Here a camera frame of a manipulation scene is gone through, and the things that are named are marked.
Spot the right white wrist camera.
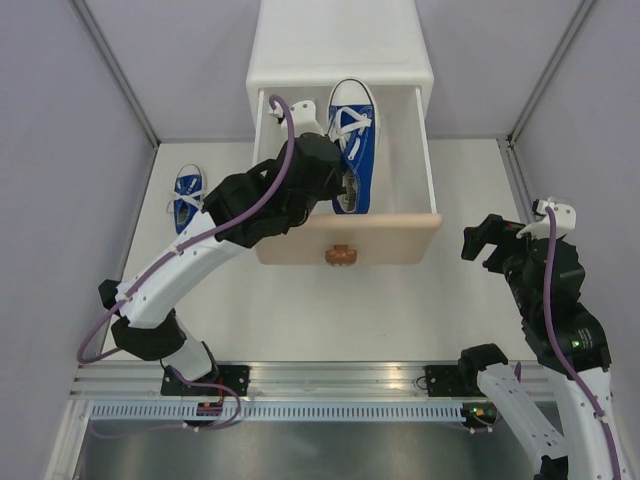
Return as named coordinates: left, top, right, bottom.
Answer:
left=516, top=197, right=577, bottom=240

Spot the white slotted cable duct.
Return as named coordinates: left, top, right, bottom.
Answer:
left=90, top=401, right=465, bottom=423

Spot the white cabinet frame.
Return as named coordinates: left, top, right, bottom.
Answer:
left=246, top=0, right=434, bottom=106

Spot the blue sneaker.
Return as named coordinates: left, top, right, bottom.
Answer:
left=166, top=164, right=206, bottom=234
left=327, top=78, right=379, bottom=215

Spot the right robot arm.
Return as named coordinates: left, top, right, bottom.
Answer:
left=456, top=208, right=632, bottom=479

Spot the aluminium frame post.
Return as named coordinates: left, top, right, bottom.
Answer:
left=69, top=0, right=161, bottom=151
left=505, top=0, right=599, bottom=148

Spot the right aluminium frame post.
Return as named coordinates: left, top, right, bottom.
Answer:
left=505, top=0, right=599, bottom=148

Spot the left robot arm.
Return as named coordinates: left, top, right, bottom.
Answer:
left=101, top=133, right=343, bottom=396

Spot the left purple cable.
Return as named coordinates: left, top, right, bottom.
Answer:
left=75, top=95, right=296, bottom=364

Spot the aluminium mounting rail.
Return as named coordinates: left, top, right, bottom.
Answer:
left=70, top=360, right=483, bottom=402

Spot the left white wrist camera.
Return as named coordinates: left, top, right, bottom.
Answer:
left=269, top=98, right=324, bottom=140

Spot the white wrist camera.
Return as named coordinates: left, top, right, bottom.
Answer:
left=516, top=197, right=577, bottom=240
left=269, top=98, right=324, bottom=140

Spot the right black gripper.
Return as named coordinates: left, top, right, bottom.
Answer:
left=461, top=211, right=540, bottom=315

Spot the bear knob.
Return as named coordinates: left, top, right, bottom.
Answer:
left=324, top=244, right=358, bottom=267

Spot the left aluminium frame post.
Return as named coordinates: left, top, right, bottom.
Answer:
left=69, top=0, right=161, bottom=151

